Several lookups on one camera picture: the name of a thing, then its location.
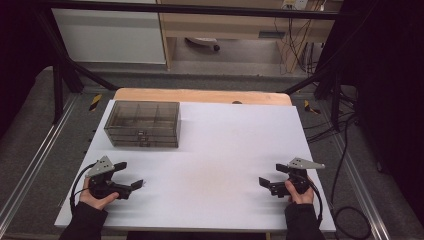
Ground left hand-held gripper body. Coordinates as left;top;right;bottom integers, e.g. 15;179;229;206
85;155;133;200

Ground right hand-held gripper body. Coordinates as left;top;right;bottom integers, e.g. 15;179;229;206
270;157;326;198

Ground smoky transparent compartment drawer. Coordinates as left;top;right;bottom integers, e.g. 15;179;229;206
111;139;180;149

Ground smoky transparent drawer cabinet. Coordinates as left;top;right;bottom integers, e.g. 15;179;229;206
103;100;182;149

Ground person's right hand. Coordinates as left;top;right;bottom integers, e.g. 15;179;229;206
284;178;315;205

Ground person's left hand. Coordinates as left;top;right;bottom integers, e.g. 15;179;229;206
79;178;120;211

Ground white board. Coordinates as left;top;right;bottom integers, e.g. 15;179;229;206
54;99;337;233

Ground yellow black tape strip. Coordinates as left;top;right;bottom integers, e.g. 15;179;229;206
88;93;103;112
303;99;322;115

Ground black metal stand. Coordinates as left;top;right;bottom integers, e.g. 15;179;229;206
283;59;344;133
34;9;119;125

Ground light wooden table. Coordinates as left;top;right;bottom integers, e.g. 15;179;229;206
113;87;293;107

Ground white cabinet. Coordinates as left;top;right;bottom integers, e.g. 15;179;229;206
51;8;167;65

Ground black curtain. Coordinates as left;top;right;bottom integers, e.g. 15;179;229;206
319;0;424;228
0;0;64;138

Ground chair base with caster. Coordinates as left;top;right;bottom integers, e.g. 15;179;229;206
184;36;221;53

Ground wooden desk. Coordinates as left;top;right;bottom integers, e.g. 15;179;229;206
156;0;344;73

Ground white power strip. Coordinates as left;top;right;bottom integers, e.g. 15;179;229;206
281;0;309;11

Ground right hand-held gripper black cable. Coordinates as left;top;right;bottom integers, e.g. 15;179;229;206
308;181;324;228

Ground hand-held gripper black cable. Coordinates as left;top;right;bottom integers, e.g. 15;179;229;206
69;163;97;214
308;181;324;228

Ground left hand-held gripper black cable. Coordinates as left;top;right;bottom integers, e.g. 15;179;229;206
69;163;97;214

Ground black looped floor cable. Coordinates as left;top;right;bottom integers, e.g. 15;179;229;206
329;113;373;240

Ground bundle of black floor cables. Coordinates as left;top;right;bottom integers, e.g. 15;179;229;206
301;96;359;144

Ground aluminium rail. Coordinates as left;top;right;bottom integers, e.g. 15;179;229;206
0;94;81;231
328;129;391;240

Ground hanging desk wires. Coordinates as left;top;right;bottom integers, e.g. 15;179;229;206
273;9;329;76

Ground black frame crossbar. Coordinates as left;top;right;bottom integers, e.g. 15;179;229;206
43;0;361;21

